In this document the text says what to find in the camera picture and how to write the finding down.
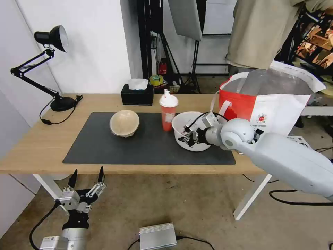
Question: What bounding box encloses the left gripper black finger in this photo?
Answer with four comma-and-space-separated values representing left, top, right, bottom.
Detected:
63, 169, 78, 194
85, 166, 107, 199

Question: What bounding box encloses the red and white takeout bag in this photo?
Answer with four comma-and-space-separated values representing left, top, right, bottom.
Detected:
210, 60, 326, 137

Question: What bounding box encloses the black tripod stand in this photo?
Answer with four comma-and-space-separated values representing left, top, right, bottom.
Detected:
138, 0, 181, 86

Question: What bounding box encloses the black tissue box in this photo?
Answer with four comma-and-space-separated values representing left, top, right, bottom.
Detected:
120, 84, 154, 106

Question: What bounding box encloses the white side table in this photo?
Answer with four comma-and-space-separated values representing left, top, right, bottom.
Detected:
301, 105, 333, 117

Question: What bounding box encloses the black light stand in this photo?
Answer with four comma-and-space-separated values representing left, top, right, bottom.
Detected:
181, 39, 202, 93

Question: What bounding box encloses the white plastic bowl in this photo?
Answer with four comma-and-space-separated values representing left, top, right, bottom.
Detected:
171, 111, 213, 152

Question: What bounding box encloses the black desk mat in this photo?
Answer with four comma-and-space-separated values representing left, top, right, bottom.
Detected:
62, 112, 237, 165

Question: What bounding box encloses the white table leg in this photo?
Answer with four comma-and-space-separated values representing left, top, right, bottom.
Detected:
233, 174, 273, 220
33, 174, 63, 207

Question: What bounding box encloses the white tissue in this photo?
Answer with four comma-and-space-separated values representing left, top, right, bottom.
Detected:
127, 78, 149, 90

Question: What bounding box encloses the black floor cable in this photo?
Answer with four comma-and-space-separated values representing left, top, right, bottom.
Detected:
268, 189, 331, 207

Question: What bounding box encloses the person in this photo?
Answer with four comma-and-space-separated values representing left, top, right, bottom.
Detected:
225, 0, 333, 76

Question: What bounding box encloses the black lamp power cord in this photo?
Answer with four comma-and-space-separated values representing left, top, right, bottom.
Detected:
39, 94, 84, 125

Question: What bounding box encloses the beige paper pulp bowl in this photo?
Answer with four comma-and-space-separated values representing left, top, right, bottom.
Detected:
109, 110, 140, 138

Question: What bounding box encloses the red cup with white lid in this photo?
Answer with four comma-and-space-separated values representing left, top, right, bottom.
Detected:
159, 89, 179, 132

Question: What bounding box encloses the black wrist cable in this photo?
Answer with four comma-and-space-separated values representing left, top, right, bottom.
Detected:
29, 203, 62, 250
188, 112, 229, 131

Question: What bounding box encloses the white power strip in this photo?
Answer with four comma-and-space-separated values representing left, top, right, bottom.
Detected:
286, 135, 311, 149

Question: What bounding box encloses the small red canister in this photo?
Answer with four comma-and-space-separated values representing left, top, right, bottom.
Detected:
159, 58, 169, 75

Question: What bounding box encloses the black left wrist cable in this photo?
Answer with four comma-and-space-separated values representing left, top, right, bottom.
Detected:
29, 203, 62, 250

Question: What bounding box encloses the black storage shelf rack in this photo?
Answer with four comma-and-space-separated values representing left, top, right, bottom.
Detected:
282, 5, 333, 81

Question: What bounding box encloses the grey softbox light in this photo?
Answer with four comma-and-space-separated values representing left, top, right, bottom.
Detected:
168, 0, 203, 41

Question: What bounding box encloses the silver power supply box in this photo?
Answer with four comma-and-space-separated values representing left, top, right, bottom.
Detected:
139, 222, 178, 250

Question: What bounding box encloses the black desk lamp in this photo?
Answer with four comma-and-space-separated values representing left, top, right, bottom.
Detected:
10, 25, 76, 112

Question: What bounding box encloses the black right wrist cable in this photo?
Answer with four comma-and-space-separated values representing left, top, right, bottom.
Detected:
188, 112, 229, 131

